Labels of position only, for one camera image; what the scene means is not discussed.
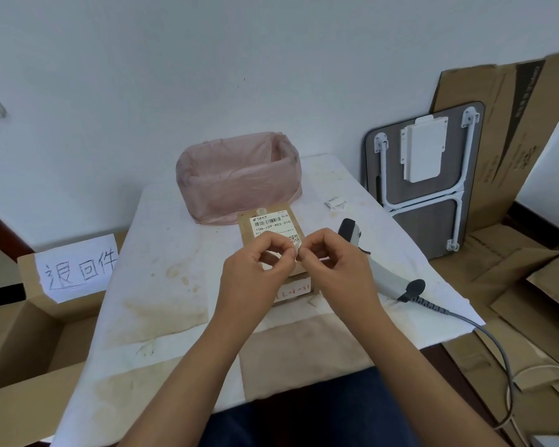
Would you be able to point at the person's right hand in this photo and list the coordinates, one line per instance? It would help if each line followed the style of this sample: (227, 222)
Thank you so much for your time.
(344, 279)

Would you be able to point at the person's left hand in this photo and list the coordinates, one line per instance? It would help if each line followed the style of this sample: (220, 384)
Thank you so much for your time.
(242, 283)

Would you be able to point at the person's left thumb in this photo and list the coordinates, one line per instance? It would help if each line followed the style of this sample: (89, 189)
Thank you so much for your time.
(279, 264)

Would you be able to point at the person's right thumb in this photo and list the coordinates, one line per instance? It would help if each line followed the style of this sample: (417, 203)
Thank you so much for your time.
(316, 259)

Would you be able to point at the small white sticker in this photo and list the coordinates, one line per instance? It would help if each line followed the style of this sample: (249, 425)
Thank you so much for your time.
(297, 249)

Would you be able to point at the person's right forearm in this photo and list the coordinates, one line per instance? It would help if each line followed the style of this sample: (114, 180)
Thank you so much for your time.
(414, 381)

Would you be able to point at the person's left forearm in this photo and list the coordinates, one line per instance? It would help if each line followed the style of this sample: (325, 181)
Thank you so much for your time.
(191, 381)

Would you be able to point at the brown cardboard parcel with label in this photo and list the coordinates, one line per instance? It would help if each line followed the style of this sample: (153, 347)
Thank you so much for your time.
(265, 225)

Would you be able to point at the small white paper scrap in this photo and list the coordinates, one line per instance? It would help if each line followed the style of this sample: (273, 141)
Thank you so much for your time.
(335, 203)

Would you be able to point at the grey handheld barcode scanner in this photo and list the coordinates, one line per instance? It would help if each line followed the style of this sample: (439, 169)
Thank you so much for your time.
(384, 272)

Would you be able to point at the bin lined with pink bag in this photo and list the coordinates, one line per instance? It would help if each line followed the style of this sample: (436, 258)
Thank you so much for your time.
(237, 181)

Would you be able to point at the stained white table cover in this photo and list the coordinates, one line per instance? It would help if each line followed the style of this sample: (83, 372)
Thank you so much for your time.
(167, 274)

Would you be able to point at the folded dark grey table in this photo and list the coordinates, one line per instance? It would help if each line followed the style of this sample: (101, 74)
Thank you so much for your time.
(424, 214)

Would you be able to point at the person's blue trousers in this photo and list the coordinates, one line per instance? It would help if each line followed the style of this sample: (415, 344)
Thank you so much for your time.
(316, 414)

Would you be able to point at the white handwritten paper sign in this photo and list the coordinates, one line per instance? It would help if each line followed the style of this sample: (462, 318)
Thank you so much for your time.
(77, 269)

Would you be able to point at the large leaning cardboard sheet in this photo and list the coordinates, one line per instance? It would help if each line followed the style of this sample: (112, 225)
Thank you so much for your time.
(507, 148)

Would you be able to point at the flattened cardboard boxes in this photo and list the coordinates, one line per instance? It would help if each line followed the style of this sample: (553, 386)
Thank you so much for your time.
(535, 311)

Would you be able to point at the open brown cardboard box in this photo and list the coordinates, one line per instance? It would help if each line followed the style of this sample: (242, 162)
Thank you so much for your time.
(23, 358)

